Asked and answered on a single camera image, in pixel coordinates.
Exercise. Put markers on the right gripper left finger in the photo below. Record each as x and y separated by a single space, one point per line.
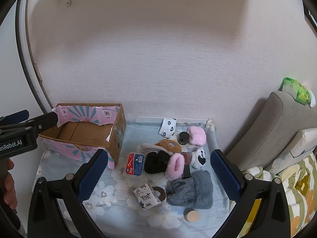
45 217

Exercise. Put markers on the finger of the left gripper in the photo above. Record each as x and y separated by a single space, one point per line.
41 123
15 118

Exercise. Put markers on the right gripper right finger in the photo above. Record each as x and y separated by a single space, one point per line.
272 218

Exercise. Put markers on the grey blue fuzzy sock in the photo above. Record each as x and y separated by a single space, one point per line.
193 192

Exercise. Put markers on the red blue plastic pack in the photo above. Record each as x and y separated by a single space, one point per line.
134 165

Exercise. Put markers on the beige round lid jar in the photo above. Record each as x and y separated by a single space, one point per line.
191 215

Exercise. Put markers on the floral white tissue pack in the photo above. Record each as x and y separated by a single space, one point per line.
145 196

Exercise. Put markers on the black fuzzy sock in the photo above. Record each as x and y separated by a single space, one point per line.
156 162

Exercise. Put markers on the brown hair scrunchie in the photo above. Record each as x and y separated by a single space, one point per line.
159 193

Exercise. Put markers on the pink fuzzy sock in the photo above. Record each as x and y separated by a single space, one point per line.
197 135
175 167

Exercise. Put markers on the black lid jar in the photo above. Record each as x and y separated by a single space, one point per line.
183 138

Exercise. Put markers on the brown plush slipper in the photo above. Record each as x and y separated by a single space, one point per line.
168 146

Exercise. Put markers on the white patterned sock roll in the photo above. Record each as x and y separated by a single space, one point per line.
168 127

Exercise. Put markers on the person left hand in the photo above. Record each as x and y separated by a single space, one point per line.
9 197

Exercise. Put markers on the cardboard box pink flaps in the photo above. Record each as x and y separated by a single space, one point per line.
82 129

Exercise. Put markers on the floral yellow green blanket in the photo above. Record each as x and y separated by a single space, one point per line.
299 182

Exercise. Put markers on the white pillow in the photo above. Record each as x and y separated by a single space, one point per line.
301 146

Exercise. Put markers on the grey sofa cushion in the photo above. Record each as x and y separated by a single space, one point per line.
274 128

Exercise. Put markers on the floral light blue cloth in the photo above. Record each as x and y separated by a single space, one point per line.
151 186

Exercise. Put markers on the green wet wipes pack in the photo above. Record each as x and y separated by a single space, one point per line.
296 90

